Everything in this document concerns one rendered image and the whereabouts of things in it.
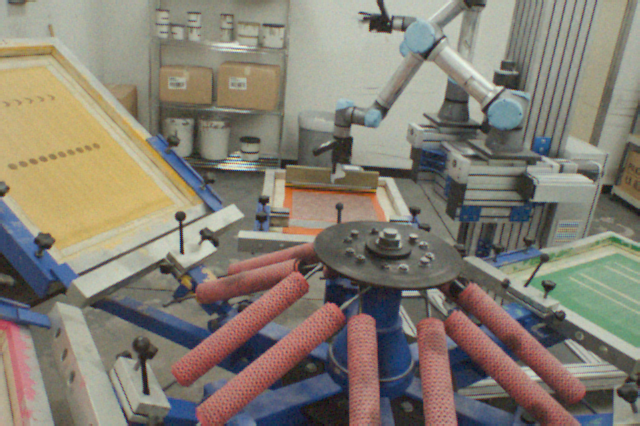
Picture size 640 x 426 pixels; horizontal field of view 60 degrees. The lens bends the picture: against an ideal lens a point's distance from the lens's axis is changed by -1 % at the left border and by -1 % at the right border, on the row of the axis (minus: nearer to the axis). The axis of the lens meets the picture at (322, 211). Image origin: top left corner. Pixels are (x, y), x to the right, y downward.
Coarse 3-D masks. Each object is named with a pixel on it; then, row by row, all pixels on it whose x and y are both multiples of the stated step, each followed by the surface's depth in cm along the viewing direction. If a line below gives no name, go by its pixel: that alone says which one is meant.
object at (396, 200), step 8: (272, 176) 244; (280, 176) 252; (264, 184) 234; (272, 184) 235; (384, 184) 256; (392, 184) 250; (264, 192) 225; (392, 192) 240; (392, 200) 236; (400, 200) 231; (400, 208) 223
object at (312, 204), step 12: (288, 192) 238; (300, 192) 239; (312, 192) 240; (324, 192) 242; (288, 204) 225; (300, 204) 226; (312, 204) 227; (324, 204) 229; (300, 216) 214; (312, 216) 215; (324, 216) 217; (288, 228) 203; (300, 228) 204; (312, 228) 204
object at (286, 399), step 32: (352, 288) 149; (224, 320) 128; (320, 352) 125; (416, 352) 128; (448, 352) 131; (224, 384) 108; (320, 384) 115; (416, 384) 118; (256, 416) 104; (288, 416) 109; (384, 416) 108; (480, 416) 110; (512, 416) 111
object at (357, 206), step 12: (336, 192) 243; (348, 192) 245; (348, 204) 231; (360, 204) 232; (372, 204) 234; (336, 216) 217; (348, 216) 219; (360, 216) 220; (372, 216) 221; (384, 216) 223
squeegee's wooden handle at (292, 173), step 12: (288, 168) 239; (300, 168) 239; (312, 168) 240; (324, 168) 241; (288, 180) 241; (300, 180) 241; (312, 180) 241; (324, 180) 242; (336, 180) 242; (348, 180) 242; (360, 180) 242; (372, 180) 243
